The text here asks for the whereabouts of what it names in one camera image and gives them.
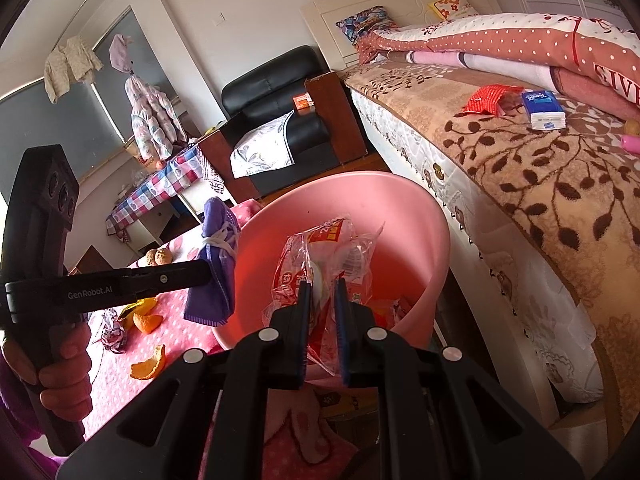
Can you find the yellow packet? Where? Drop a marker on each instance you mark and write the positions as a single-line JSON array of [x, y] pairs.
[[142, 306]]

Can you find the narrow grey roller blind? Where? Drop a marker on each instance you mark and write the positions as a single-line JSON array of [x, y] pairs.
[[145, 45]]

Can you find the pink plastic bucket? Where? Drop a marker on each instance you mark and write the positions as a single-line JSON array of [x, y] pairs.
[[400, 220]]

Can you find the person's left hand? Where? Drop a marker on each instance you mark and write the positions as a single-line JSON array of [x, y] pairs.
[[70, 360]]

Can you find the pink tube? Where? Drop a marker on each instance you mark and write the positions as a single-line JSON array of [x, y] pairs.
[[632, 143]]

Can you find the black white patterned cloth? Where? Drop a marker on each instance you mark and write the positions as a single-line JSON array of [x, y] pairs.
[[212, 175]]

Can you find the white bed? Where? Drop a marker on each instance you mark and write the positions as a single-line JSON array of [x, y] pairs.
[[500, 270]]

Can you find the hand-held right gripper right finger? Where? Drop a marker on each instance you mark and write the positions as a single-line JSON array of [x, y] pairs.
[[341, 330]]

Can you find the small orange box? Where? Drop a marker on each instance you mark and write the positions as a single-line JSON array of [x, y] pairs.
[[303, 102]]

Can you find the checked tablecloth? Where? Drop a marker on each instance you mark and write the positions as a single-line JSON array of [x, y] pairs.
[[155, 185]]

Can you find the cardboard box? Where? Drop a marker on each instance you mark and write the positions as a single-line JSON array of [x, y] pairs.
[[135, 152]]

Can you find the white desk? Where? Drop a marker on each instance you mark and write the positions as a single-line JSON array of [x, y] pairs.
[[160, 220]]

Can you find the yellow floral pillow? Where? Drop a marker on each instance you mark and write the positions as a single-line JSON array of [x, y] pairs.
[[452, 6]]

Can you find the purple face mask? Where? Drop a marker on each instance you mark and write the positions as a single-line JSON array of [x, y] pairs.
[[217, 260]]

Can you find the brown leaf-pattern blanket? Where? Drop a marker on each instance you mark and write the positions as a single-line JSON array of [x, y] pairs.
[[550, 170]]

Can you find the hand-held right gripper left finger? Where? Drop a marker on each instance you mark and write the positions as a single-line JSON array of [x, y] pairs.
[[303, 330]]

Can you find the black leather armchair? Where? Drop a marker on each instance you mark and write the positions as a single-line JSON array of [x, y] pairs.
[[280, 85]]

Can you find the red packet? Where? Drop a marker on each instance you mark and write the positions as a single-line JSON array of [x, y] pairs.
[[485, 99]]

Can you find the wall switch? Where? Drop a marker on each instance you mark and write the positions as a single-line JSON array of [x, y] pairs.
[[218, 20]]

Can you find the red polka-dot quilt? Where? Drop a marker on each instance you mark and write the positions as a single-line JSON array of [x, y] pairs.
[[500, 40]]

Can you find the clear red-print snack wrapper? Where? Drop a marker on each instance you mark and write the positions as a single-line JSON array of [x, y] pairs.
[[320, 260]]

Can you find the pale puffer jacket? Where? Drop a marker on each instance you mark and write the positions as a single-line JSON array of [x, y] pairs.
[[150, 120]]

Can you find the wide grey roller blind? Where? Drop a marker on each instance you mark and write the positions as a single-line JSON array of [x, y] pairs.
[[50, 125]]

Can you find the cream cardigan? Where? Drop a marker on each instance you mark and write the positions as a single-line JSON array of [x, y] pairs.
[[67, 65]]

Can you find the purple white wrapper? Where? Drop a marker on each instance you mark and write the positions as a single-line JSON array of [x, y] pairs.
[[112, 332]]

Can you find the colourful patterned pillow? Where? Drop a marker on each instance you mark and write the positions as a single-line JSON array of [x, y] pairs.
[[367, 22]]

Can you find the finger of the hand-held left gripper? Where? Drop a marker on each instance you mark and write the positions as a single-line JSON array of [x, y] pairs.
[[165, 278]]

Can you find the floral cloth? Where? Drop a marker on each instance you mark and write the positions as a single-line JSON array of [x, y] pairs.
[[262, 147]]

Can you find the blue tissue pack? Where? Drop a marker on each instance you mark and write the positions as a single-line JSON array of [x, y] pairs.
[[545, 110]]

